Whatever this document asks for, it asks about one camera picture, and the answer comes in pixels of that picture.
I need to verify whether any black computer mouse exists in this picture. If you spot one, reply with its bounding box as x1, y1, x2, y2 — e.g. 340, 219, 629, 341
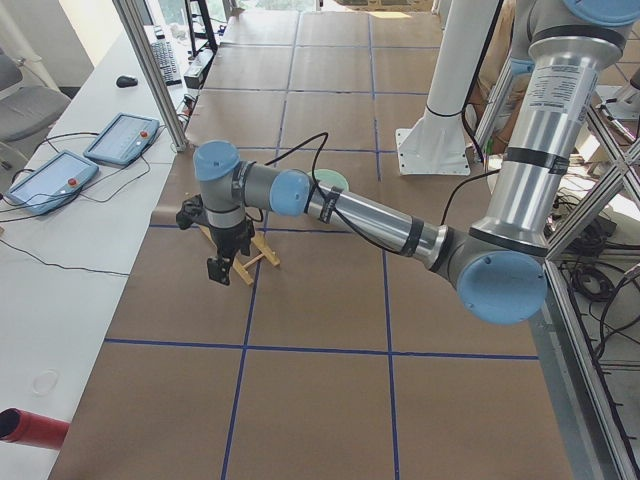
116, 75, 138, 88

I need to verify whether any pale green plate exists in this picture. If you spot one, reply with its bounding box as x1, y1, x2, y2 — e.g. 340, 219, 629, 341
313, 169, 349, 190

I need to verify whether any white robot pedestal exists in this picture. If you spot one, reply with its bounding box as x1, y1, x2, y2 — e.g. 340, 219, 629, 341
396, 0, 502, 176

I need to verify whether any near blue teach pendant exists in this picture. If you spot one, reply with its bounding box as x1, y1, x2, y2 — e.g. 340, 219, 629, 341
5, 150, 99, 214

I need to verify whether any wooden plate rack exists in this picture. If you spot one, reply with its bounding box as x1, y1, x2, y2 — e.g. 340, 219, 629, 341
199, 225, 280, 286

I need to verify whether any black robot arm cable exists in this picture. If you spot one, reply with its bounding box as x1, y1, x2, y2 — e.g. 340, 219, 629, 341
249, 131, 501, 256

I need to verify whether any blue teach pendant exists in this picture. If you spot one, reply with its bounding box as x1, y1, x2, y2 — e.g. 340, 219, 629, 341
83, 113, 160, 166
5, 150, 99, 214

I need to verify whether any red cylinder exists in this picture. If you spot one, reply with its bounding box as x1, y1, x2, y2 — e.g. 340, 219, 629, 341
1, 408, 70, 450

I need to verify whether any brown paper table cover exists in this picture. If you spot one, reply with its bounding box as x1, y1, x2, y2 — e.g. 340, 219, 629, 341
51, 12, 572, 479

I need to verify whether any black pendant cable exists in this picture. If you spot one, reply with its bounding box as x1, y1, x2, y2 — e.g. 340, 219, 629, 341
0, 131, 151, 277

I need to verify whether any aluminium frame post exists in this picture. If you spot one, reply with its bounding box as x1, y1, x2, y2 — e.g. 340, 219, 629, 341
112, 0, 189, 152

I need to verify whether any far blue teach pendant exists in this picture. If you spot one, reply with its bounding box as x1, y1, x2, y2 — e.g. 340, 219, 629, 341
83, 113, 160, 166

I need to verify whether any grey office chair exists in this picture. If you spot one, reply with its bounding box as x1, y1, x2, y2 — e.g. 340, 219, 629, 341
0, 49, 72, 166

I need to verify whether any person in beige clothes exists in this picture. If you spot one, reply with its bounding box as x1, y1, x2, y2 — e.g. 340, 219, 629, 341
471, 0, 526, 129

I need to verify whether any black keyboard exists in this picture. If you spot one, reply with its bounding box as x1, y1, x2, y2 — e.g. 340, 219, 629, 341
150, 40, 182, 85

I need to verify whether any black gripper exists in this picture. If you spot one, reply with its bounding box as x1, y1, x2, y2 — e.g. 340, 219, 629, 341
207, 219, 253, 286

